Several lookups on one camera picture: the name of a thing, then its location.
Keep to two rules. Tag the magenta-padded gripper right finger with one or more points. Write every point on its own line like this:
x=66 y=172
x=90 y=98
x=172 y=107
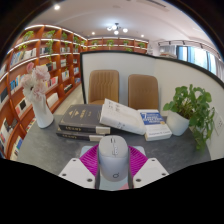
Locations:
x=151 y=171

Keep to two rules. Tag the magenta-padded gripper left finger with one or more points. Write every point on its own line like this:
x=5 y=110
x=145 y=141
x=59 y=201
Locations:
x=77 y=172

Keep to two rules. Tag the grey computer mouse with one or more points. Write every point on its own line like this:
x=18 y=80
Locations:
x=113 y=163

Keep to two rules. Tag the dark hardcover book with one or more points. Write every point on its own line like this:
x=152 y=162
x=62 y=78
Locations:
x=81 y=116
x=75 y=136

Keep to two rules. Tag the blue and white book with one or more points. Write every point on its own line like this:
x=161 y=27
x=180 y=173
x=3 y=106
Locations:
x=156 y=128

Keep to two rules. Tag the green plant in white pot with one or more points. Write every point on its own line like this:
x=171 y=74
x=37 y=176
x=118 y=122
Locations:
x=176 y=123

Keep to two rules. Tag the thick white book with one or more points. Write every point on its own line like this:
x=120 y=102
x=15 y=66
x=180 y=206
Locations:
x=121 y=116

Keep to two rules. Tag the white vase with pink flowers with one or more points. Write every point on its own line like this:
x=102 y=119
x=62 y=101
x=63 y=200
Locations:
x=43 y=115

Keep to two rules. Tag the tan upholstered chair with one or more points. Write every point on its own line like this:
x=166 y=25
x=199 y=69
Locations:
x=143 y=91
x=104 y=85

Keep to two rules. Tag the orange wooden shelf unit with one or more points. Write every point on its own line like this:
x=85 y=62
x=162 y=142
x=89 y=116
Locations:
x=20 y=80

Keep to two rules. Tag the window with curtains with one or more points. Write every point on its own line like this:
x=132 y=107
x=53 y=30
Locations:
x=200 y=56

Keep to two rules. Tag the ceiling light fixture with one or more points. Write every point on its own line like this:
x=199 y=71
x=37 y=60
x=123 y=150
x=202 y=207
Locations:
x=116 y=28

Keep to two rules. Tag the white wall socket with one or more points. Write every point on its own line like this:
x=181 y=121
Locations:
x=219 y=123

